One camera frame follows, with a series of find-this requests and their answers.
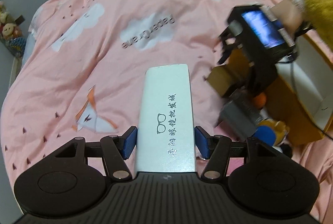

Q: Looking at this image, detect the white glasses case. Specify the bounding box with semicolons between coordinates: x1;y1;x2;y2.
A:
135;64;196;173

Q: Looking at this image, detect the small brown cardboard box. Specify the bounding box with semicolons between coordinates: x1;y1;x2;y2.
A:
207;49;250;97

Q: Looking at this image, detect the pink cloud-print duvet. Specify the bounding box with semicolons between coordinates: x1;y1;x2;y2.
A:
1;0;332;223

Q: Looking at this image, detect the yellow fuzzy sleeve forearm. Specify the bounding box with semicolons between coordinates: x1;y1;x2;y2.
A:
290;0;332;49

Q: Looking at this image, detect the orange storage box white inside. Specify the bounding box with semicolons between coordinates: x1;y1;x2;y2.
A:
265;35;332;146

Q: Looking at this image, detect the orange crochet ball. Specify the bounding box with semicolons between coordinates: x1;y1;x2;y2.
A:
252;93;266;110

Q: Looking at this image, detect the right hand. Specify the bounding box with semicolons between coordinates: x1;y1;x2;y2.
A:
270;0;303;38

